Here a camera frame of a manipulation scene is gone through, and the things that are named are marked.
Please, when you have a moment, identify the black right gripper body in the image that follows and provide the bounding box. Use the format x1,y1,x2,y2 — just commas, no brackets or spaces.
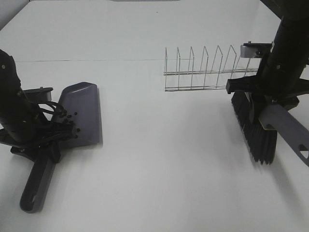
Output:
226,58,309,100

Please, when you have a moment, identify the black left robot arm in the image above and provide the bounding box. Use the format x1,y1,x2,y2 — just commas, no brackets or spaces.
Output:
0,50,57,161

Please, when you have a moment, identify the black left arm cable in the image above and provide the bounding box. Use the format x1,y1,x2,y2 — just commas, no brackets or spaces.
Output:
19,95,75,150

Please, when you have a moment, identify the pile of coffee beans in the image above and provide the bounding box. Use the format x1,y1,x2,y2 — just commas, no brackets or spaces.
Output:
60,110,80,139

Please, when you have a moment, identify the purple hand brush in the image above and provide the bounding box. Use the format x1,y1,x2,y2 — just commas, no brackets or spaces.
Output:
231,92,309,165

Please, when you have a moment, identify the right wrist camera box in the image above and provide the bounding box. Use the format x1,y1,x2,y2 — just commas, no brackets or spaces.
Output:
240,42,272,58

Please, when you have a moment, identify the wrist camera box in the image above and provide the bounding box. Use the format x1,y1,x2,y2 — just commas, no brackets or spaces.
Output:
17,87,53,102
240,42,272,58

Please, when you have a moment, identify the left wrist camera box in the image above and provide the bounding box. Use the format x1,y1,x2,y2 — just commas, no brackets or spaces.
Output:
17,87,53,102

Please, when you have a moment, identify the purple dustpan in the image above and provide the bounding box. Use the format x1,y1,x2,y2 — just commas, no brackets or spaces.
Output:
20,82,102,214

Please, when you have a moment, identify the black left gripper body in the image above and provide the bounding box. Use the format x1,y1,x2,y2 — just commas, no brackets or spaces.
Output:
0,116,62,163

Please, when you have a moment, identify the wire dish rack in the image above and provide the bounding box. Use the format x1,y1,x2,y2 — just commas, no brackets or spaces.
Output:
163,45,261,92

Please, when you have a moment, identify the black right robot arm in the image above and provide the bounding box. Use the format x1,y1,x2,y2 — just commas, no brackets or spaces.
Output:
226,0,309,105

